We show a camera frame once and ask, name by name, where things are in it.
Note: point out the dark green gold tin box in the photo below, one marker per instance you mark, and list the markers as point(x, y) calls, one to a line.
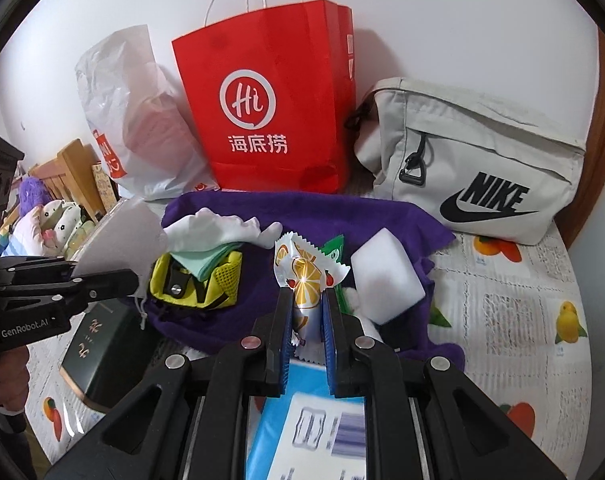
point(107, 350)

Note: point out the red paper bag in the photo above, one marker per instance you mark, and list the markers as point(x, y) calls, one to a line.
point(282, 60)

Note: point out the purple towel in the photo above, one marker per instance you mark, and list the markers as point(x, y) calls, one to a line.
point(332, 215)

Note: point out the patterned book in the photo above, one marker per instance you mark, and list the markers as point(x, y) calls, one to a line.
point(102, 180)

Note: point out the light green wipes pack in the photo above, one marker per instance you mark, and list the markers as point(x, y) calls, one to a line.
point(207, 260)

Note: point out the white plastic shopping bag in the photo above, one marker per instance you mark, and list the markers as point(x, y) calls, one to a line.
point(132, 110)

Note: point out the purple plush toy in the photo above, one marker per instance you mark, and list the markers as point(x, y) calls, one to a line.
point(32, 194)

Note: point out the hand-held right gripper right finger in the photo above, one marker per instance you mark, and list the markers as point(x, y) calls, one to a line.
point(328, 350)

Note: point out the green tissue packet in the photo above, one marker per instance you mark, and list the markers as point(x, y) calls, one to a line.
point(335, 250)

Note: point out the fruit print tablecloth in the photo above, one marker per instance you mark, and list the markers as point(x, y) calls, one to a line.
point(507, 310)

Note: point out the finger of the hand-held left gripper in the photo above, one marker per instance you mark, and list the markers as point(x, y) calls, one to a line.
point(107, 285)
point(37, 264)

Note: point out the white sponge block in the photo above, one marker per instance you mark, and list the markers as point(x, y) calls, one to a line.
point(387, 275)

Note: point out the grey waist bag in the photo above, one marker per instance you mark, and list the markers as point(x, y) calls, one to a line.
point(482, 135)

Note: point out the white glove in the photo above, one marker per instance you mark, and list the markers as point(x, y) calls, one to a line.
point(271, 234)
point(197, 230)

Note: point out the striped pillow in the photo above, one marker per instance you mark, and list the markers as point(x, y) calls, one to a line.
point(25, 232)

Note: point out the person's left hand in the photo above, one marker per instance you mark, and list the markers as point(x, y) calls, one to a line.
point(10, 380)

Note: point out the wooden bed headboard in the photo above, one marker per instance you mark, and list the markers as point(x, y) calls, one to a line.
point(77, 170)

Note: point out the orange print snack packet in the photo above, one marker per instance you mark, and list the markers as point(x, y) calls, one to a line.
point(305, 280)

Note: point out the white spotted plush toy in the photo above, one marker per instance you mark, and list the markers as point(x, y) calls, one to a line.
point(57, 220)

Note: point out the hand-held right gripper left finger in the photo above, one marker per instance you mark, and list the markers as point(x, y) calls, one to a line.
point(285, 345)

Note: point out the blue tissue pack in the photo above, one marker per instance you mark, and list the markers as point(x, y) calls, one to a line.
point(277, 435)

